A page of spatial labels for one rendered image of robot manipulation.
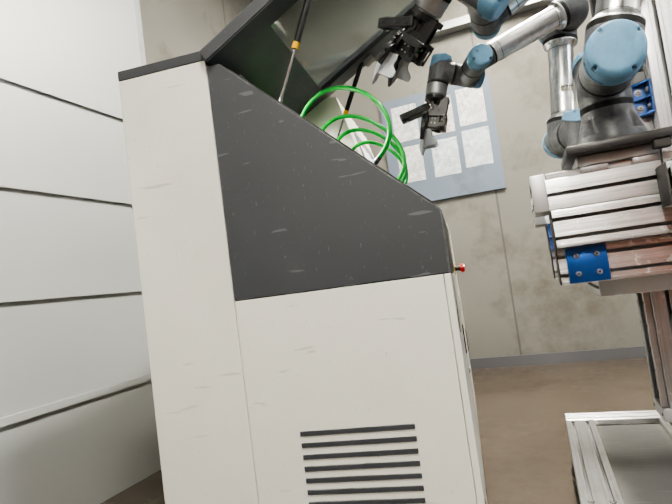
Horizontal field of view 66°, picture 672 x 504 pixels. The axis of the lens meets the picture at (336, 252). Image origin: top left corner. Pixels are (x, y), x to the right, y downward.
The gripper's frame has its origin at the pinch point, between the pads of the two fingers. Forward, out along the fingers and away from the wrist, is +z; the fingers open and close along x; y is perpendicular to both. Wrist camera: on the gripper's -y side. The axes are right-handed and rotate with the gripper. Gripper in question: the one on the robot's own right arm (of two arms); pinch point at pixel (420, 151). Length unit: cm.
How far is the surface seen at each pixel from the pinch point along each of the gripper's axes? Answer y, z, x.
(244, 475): -23, 106, -49
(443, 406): 25, 77, -46
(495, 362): 31, 88, 253
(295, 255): -18, 46, -53
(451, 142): -26, -79, 234
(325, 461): -2, 97, -47
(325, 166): -13, 22, -54
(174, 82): -60, 3, -60
